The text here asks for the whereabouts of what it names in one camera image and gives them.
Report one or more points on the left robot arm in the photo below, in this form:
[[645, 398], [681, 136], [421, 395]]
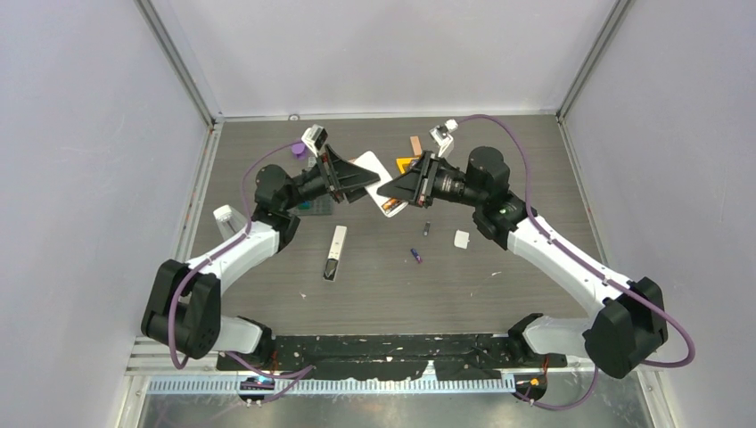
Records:
[[183, 311]]

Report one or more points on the purple battery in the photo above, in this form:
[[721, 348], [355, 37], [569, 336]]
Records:
[[416, 256]]

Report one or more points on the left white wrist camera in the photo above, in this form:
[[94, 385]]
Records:
[[314, 137]]

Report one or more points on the orange toy board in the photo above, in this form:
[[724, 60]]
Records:
[[406, 163]]

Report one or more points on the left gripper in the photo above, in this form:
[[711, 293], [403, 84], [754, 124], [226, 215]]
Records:
[[353, 178]]

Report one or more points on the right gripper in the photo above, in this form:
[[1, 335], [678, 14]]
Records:
[[417, 185]]

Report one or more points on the white battery cover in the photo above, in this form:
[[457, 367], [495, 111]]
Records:
[[461, 239]]

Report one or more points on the white metronome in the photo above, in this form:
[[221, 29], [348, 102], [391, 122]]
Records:
[[229, 221]]

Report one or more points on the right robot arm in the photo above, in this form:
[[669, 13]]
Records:
[[624, 323]]

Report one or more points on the orange battery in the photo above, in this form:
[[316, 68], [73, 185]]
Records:
[[392, 205]]

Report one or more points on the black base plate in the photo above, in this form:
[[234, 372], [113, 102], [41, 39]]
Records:
[[388, 357]]

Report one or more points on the slim white remote control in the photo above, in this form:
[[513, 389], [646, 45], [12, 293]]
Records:
[[334, 253]]

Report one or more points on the thin wooden stick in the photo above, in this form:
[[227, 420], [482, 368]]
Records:
[[416, 146]]

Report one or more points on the grey lego baseplate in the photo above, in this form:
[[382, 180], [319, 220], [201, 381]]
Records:
[[321, 206]]

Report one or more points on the purple cap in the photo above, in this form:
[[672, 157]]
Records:
[[299, 150]]

